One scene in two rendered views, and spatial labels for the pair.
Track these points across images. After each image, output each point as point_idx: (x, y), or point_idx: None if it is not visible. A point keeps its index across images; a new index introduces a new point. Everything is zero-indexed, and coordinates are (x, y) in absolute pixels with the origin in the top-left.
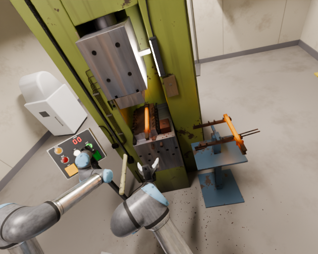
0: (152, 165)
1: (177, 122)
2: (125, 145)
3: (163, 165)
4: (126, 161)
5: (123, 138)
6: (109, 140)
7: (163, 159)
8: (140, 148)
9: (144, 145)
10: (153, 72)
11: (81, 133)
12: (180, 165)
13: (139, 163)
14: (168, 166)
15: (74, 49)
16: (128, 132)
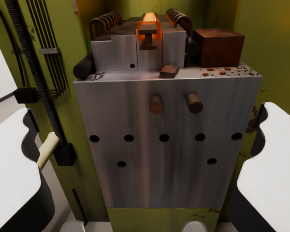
0: (240, 179)
1: (242, 60)
2: (60, 106)
3: (160, 193)
4: (47, 153)
5: (57, 77)
6: (10, 70)
7: (171, 171)
8: (100, 101)
9: (119, 90)
10: None
11: None
12: (214, 204)
13: (27, 110)
14: (176, 199)
15: None
16: (78, 57)
